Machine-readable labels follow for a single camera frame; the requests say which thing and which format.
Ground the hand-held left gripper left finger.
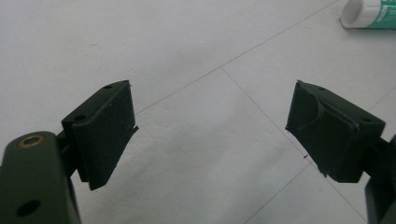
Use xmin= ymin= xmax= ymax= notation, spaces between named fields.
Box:
xmin=61 ymin=79 xmax=139 ymax=191

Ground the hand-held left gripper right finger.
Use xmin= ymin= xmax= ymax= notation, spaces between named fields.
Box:
xmin=285 ymin=79 xmax=387 ymax=184

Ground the white and green tube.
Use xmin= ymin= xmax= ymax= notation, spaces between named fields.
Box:
xmin=339 ymin=0 xmax=396 ymax=30

